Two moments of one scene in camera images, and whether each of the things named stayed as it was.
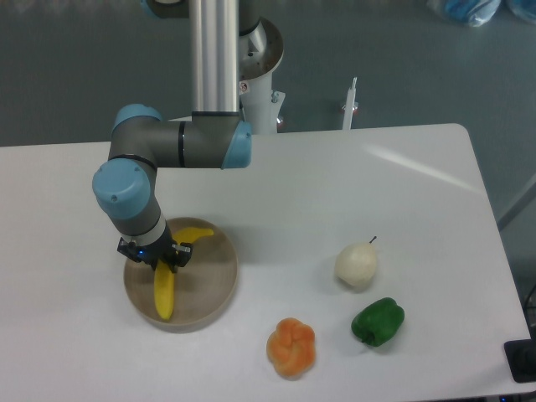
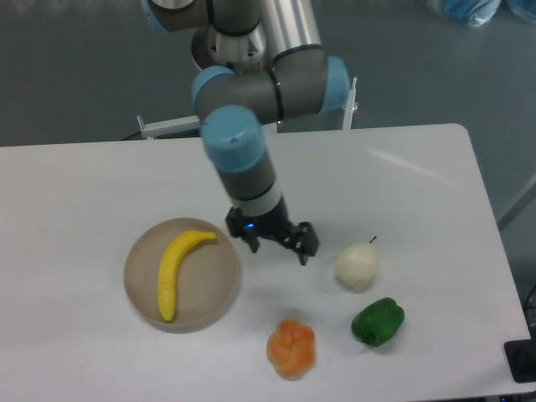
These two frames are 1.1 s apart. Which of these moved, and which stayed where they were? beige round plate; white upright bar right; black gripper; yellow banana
Moved: black gripper
Stayed: yellow banana; beige round plate; white upright bar right
